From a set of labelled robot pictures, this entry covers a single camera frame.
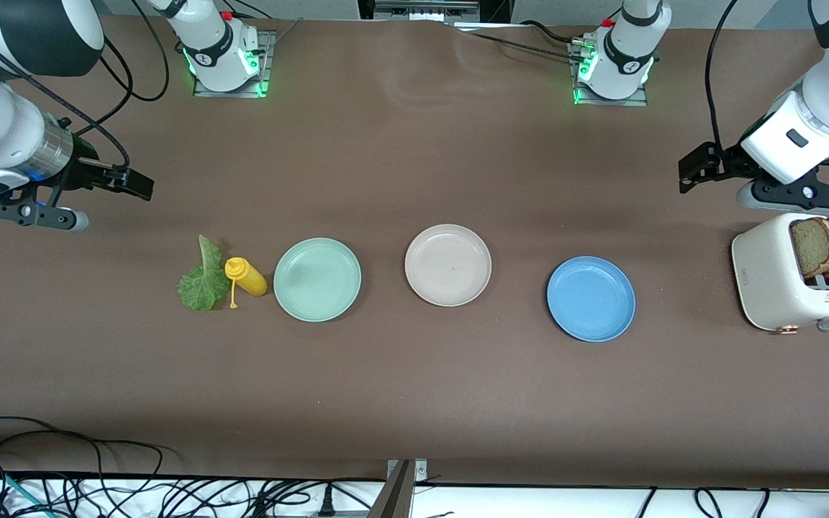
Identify small metal corner bracket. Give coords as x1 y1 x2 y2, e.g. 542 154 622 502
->
386 458 429 483

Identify black base power cable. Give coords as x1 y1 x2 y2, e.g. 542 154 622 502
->
450 20 582 62

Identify green lettuce leaf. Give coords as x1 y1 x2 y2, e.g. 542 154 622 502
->
176 234 230 312

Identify grey metal post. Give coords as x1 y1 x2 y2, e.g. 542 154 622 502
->
368 459 415 518

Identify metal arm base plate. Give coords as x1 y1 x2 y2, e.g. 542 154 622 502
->
193 29 276 99
569 40 649 107

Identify cream white toaster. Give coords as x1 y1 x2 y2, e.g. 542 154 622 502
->
731 212 829 334

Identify teal cable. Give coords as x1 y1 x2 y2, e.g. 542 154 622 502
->
0 468 52 518

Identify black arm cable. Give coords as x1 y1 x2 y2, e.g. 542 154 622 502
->
705 0 739 155
0 0 171 172

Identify brown bread slice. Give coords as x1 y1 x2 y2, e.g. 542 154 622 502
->
789 217 829 280

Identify beige plate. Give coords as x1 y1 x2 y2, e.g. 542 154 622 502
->
404 224 492 307

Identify black looping floor cable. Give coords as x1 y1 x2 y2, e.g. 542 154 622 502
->
0 416 165 479

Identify blue plate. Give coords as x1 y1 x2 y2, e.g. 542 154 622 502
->
546 256 636 342

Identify yellow mustard squeeze bottle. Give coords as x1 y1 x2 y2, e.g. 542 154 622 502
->
225 257 269 310

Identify pale green plate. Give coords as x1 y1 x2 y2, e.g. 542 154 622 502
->
273 237 362 322

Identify black equipment frame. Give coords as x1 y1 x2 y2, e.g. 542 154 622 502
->
357 0 515 24

